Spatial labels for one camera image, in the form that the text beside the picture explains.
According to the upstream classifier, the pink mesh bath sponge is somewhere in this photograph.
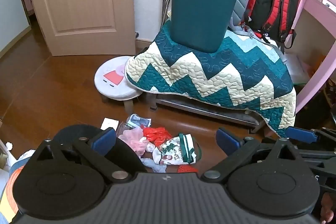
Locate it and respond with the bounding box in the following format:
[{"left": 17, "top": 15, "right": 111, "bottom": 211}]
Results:
[{"left": 118, "top": 128, "right": 149, "bottom": 156}]

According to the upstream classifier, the clear bag with contents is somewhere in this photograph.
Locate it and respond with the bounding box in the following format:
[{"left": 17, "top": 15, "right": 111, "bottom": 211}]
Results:
[{"left": 116, "top": 113, "right": 151, "bottom": 136}]

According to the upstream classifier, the white green printed wrapper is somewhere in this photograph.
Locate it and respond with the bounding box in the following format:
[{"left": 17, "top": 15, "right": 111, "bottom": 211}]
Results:
[{"left": 152, "top": 133, "right": 202, "bottom": 165}]

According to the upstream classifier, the red foam fruit net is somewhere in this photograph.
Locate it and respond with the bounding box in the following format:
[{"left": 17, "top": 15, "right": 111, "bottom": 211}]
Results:
[{"left": 177, "top": 165, "right": 198, "bottom": 173}]

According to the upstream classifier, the red plastic bag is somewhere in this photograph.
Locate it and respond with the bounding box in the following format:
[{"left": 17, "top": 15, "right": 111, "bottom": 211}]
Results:
[{"left": 143, "top": 127, "right": 172, "bottom": 147}]

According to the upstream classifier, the dark teal trash bin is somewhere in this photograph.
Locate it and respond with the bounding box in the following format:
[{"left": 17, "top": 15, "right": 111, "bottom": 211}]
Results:
[{"left": 170, "top": 0, "right": 235, "bottom": 53}]

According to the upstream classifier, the person's hand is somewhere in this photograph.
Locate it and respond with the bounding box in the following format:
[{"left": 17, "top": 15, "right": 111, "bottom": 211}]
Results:
[{"left": 320, "top": 192, "right": 336, "bottom": 224}]

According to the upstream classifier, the white paper card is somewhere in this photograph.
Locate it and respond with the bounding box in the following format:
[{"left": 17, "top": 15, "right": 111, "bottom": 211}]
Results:
[{"left": 100, "top": 118, "right": 119, "bottom": 130}]

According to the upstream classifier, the teal cream zigzag quilt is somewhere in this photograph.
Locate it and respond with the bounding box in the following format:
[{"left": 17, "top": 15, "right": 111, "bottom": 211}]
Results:
[{"left": 125, "top": 21, "right": 296, "bottom": 137}]

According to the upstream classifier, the red black backpack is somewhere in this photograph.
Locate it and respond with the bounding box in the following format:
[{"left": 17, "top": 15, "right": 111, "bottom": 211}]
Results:
[{"left": 243, "top": 0, "right": 300, "bottom": 51}]

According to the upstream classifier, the pink desk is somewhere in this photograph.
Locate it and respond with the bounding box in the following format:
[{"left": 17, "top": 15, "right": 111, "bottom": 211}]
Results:
[{"left": 290, "top": 0, "right": 335, "bottom": 112}]

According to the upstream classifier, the black low bench frame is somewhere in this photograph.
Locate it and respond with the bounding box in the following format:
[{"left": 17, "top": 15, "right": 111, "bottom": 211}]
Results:
[{"left": 146, "top": 93, "right": 266, "bottom": 134}]

